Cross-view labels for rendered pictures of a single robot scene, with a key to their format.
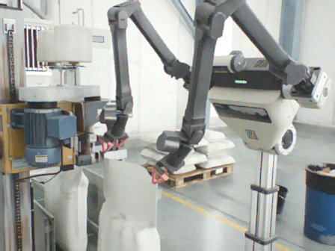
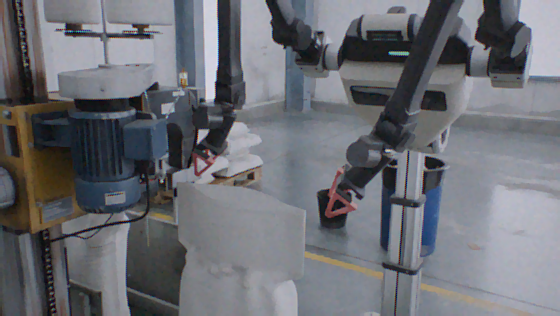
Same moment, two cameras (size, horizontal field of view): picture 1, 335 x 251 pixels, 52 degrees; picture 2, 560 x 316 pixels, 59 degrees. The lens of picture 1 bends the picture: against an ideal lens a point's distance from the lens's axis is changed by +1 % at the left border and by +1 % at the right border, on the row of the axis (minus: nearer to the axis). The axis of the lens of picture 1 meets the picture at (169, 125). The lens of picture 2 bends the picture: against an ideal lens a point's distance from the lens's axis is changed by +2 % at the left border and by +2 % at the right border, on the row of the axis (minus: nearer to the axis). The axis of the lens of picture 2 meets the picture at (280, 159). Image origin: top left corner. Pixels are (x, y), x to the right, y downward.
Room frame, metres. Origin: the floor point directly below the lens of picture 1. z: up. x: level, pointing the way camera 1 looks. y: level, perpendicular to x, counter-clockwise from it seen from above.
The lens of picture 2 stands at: (0.20, 0.53, 1.51)
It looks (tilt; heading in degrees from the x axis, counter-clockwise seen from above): 14 degrees down; 340
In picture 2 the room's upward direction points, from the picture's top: 1 degrees clockwise
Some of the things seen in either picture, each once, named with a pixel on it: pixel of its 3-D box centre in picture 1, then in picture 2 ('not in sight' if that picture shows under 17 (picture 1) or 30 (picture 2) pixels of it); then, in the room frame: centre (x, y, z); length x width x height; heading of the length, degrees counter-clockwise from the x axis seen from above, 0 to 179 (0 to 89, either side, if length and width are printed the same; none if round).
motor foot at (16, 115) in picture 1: (28, 119); (68, 130); (1.49, 0.62, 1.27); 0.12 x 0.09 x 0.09; 129
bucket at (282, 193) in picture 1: (273, 199); (333, 208); (3.64, -1.18, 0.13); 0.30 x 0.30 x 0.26
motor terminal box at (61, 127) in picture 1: (62, 129); (146, 144); (1.41, 0.45, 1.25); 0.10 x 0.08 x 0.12; 154
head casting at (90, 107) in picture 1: (93, 121); (139, 123); (1.90, 0.43, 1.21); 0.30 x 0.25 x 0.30; 39
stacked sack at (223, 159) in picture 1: (211, 160); (231, 164); (5.02, -0.66, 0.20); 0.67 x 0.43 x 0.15; 129
